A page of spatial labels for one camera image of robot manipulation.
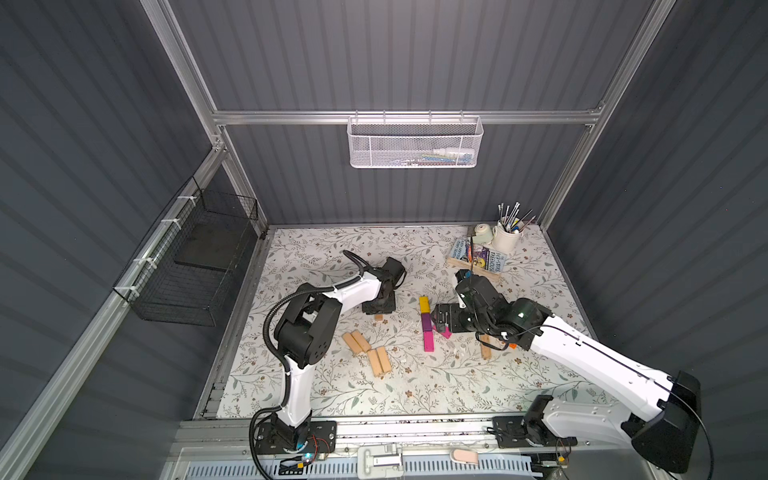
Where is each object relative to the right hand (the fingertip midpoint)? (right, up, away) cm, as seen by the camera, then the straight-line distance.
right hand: (449, 315), depth 76 cm
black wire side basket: (-66, +12, -3) cm, 68 cm away
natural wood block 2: (-19, -5, +20) cm, 28 cm away
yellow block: (-4, -1, +23) cm, 23 cm away
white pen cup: (+27, +20, +32) cm, 47 cm away
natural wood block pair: (-18, -15, +8) cm, 25 cm away
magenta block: (-4, -11, +13) cm, 17 cm away
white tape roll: (+19, +23, +32) cm, 44 cm away
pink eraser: (+3, -32, -7) cm, 33 cm away
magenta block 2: (+2, -9, +15) cm, 17 cm away
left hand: (-16, -3, +19) cm, 25 cm away
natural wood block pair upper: (-25, -11, +13) cm, 30 cm away
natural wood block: (+13, -13, +11) cm, 21 cm away
